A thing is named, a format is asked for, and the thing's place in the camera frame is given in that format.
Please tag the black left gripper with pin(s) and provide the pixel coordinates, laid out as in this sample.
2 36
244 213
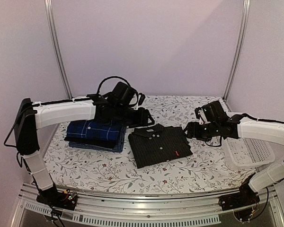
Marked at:
143 119

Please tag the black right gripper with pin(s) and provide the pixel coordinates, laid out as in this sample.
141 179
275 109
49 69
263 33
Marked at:
193 131

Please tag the blue plaid shirt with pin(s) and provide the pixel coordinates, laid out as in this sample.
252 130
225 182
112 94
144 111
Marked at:
90 129

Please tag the black pinstriped long sleeve shirt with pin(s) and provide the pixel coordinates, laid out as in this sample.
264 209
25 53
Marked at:
157 144

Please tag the dark blue checked shirt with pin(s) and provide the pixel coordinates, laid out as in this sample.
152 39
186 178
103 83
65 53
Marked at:
117 149

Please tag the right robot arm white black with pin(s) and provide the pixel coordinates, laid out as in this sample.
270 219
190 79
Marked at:
243 126

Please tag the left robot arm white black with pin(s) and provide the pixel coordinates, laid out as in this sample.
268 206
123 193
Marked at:
32 116

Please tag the floral white tablecloth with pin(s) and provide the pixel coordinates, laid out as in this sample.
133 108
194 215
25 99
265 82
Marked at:
204 171

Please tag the white plastic laundry basket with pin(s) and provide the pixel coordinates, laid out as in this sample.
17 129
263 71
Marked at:
247 153

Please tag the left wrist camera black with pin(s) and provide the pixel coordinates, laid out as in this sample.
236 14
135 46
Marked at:
123 93

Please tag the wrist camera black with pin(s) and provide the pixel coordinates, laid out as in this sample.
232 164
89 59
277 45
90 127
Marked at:
123 93
211 112

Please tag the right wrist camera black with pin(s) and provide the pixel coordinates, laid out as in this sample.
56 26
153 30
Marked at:
211 112

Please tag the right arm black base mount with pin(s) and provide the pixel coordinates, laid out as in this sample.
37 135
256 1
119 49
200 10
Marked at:
245 197

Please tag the aluminium front rail frame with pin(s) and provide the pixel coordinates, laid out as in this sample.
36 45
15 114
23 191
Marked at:
105 209

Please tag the right aluminium frame post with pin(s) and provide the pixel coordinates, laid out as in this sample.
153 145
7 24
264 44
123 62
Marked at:
239 46

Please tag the aluminium frame post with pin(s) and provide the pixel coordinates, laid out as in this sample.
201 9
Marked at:
239 46
56 47

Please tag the left aluminium frame post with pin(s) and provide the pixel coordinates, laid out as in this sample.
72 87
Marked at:
56 47

